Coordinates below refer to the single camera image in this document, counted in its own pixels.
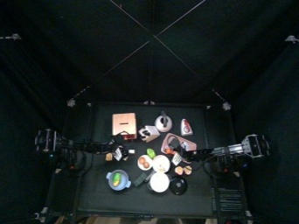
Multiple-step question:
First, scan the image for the green toy vegetable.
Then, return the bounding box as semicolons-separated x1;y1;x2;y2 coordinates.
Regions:
146;148;158;160

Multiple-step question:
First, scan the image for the white cube toy toaster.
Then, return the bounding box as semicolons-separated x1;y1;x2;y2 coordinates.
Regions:
138;125;162;144

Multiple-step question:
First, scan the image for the dark bowl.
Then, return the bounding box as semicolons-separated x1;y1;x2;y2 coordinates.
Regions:
168;176;190;196

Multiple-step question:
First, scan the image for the small plate with orange sushi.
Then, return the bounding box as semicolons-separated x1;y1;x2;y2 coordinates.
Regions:
136;154;155;172

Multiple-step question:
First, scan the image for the blue toy pot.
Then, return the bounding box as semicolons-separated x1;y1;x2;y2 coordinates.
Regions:
106;169;134;192

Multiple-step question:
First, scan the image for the green yellow toy corn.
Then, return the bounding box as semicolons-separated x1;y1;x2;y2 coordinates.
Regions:
111;172;122;187

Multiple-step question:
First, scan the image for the white round plate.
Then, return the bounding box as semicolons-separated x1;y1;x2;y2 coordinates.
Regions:
148;171;172;193
152;154;172;173

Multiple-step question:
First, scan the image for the white red toy iron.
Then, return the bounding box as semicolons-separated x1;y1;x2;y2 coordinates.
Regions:
179;118;194;137

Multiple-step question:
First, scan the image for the pink toy tray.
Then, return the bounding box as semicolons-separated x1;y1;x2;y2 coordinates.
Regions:
160;132;199;165

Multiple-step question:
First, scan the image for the black rectangular toy block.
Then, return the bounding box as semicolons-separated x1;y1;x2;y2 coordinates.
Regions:
132;171;150;187

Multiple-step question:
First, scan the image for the white printed label sticker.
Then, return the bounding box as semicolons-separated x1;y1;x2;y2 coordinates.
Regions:
216;186;246;215

